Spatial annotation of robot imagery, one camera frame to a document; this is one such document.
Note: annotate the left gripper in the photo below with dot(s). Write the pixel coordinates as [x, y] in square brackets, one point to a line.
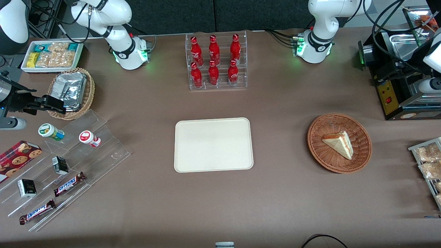
[390, 68]

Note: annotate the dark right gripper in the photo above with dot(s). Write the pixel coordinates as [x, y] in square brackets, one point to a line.
[18, 99]

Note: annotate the triangular sandwich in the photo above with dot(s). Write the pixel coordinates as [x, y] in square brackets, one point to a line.
[341, 144]

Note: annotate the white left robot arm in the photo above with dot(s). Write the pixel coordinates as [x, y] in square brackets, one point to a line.
[320, 20]

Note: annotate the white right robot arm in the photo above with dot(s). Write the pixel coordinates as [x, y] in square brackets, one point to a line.
[117, 41]

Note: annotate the tan wicker basket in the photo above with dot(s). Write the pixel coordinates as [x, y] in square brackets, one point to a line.
[89, 93]

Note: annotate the brown wicker basket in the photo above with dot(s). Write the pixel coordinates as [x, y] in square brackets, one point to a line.
[330, 160]

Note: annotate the grey metal snack tray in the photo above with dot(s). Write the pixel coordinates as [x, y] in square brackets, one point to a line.
[432, 184]

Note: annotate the cream plastic tray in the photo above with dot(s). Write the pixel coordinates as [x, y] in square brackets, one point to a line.
[206, 144]

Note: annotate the silver foil package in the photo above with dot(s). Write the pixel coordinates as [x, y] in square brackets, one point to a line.
[69, 89]

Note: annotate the black food warmer cabinet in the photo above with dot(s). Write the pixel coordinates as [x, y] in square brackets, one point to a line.
[387, 100]

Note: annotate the green lid cup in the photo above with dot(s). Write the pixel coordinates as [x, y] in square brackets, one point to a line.
[50, 131]

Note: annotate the white snack bin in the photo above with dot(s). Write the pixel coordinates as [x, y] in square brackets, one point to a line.
[51, 70]

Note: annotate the steel warmer pan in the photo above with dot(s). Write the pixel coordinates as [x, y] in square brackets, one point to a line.
[406, 44]

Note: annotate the clear cracker bag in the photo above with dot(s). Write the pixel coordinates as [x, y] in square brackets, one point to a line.
[58, 47]
[62, 59]

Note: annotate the red lid cup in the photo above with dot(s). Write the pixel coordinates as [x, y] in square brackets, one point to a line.
[88, 137]

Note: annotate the yellow snack bar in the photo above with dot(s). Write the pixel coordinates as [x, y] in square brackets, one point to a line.
[32, 60]

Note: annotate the teal snack packet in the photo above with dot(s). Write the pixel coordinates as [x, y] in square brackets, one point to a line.
[73, 47]
[40, 47]

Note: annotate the small black carton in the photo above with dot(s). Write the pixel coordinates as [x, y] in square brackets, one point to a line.
[27, 188]
[60, 165]

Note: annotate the red skewered food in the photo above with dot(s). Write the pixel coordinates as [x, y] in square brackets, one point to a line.
[427, 22]

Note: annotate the red cookie box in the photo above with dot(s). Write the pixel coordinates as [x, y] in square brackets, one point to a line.
[17, 160]

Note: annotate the clear acrylic stepped stand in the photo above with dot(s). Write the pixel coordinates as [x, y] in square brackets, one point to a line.
[103, 155]

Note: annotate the brown Snickers bar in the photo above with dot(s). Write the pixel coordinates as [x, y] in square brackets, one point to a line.
[37, 212]
[69, 184]

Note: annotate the dark metal equipment rack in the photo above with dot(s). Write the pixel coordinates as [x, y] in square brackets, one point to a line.
[48, 20]

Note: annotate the clear nut snack bag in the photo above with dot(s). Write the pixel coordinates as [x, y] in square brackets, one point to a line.
[430, 170]
[427, 153]

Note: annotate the red cola bottle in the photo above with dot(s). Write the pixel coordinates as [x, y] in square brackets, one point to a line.
[196, 77]
[213, 74]
[233, 74]
[196, 51]
[235, 50]
[214, 51]

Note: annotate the thin blue object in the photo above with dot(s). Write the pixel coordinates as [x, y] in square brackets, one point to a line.
[432, 216]

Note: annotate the clear acrylic bottle rack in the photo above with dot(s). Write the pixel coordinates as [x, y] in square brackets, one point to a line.
[205, 86]

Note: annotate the grey cylindrical object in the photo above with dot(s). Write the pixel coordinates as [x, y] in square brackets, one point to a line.
[224, 245]

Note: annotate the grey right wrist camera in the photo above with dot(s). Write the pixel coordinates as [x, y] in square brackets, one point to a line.
[12, 123]

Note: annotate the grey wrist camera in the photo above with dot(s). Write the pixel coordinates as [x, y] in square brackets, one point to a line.
[12, 123]
[430, 86]

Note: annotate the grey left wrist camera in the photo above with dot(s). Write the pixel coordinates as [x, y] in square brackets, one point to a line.
[430, 86]

